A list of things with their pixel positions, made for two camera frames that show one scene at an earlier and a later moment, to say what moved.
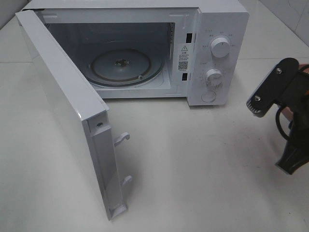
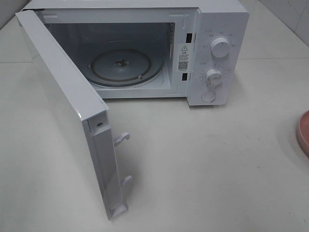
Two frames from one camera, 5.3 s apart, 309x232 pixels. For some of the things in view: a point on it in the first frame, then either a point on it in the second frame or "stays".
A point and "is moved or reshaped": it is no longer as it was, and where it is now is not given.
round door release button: x=208 y=96 stays
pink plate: x=287 y=112 is moved or reshaped
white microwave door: x=84 y=113 stays
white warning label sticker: x=184 y=57 stays
